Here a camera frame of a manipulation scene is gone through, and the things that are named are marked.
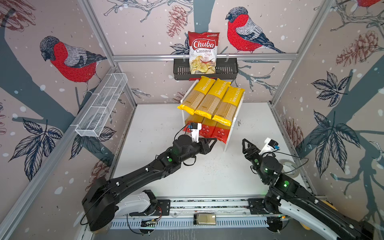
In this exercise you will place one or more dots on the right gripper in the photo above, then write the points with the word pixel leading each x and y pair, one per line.
pixel 254 150

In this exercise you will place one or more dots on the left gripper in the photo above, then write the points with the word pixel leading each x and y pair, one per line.
pixel 204 148

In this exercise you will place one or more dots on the red spaghetti box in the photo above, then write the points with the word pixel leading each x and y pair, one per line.
pixel 192 119
pixel 221 133
pixel 208 127

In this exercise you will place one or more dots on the yellow spaghetti bag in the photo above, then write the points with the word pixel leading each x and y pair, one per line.
pixel 212 99
pixel 228 106
pixel 195 97

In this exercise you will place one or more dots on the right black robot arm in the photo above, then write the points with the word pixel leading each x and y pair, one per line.
pixel 288 197

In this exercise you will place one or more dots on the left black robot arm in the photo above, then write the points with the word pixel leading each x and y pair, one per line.
pixel 101 201

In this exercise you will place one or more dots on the wooden two-tier shelf rack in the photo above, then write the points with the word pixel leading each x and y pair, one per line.
pixel 234 120

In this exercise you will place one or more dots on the clear tape roll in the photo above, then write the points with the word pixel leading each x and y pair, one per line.
pixel 289 168

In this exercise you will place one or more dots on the small glass container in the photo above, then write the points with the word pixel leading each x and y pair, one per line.
pixel 205 219

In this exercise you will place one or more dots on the Chuba cassava chips bag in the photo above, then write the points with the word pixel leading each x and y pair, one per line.
pixel 203 52

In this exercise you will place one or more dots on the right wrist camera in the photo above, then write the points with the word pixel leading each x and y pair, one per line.
pixel 269 147

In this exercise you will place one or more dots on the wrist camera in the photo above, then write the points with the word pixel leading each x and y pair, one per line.
pixel 195 131
pixel 269 147

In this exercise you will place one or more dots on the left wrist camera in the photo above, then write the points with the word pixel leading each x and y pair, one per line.
pixel 195 131

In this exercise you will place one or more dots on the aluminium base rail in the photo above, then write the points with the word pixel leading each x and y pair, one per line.
pixel 145 213

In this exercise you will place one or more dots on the white mesh wall basket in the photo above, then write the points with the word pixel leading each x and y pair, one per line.
pixel 97 115

